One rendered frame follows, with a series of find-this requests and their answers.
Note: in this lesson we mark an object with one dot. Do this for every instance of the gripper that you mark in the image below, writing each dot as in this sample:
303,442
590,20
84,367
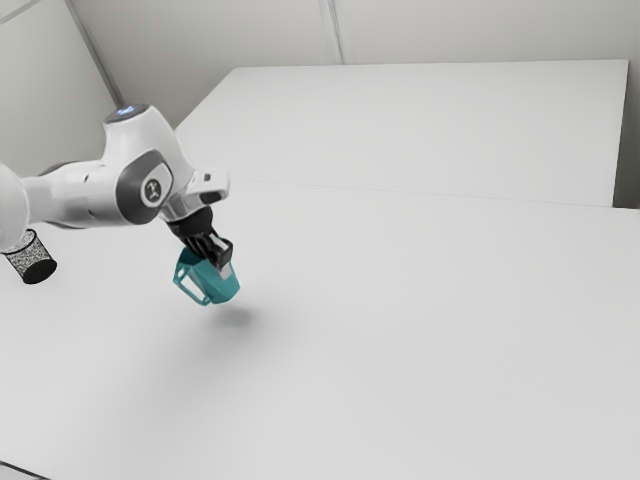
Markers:
195,227

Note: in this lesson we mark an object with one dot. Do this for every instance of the black mesh pen holder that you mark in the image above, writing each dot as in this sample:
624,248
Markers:
31,260

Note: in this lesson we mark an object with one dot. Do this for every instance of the teal faceted mug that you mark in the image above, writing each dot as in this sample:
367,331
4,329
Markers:
210,285

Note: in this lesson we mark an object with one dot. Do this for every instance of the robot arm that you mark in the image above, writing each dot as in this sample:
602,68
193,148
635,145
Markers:
100,190

